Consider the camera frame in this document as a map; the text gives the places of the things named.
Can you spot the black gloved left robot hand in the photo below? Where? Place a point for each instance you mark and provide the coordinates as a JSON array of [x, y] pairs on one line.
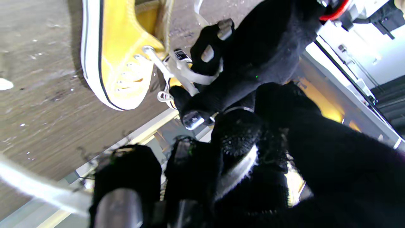
[[262, 53]]

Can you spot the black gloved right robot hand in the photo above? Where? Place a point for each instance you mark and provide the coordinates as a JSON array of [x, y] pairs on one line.
[[316, 177]]

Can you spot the orange canvas sneaker with laces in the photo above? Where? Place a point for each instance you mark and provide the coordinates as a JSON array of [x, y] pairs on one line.
[[180, 55]]

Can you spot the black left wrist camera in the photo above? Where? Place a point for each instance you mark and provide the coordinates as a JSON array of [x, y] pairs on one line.
[[389, 19]]

